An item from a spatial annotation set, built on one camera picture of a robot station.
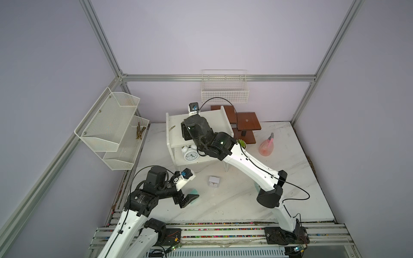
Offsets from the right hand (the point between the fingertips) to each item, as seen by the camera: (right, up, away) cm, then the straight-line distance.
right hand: (191, 124), depth 71 cm
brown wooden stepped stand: (+28, +3, +28) cm, 40 cm away
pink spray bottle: (+46, -12, +33) cm, 58 cm away
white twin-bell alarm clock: (-1, -13, +6) cm, 14 cm away
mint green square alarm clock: (0, -36, +17) cm, 40 cm away
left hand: (0, -29, 0) cm, 29 cm away
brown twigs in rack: (-36, -2, +27) cm, 45 cm away
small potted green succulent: (+29, -10, +27) cm, 40 cm away
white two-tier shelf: (+13, +2, +8) cm, 16 cm away
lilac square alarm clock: (+11, -30, +17) cm, 36 cm away
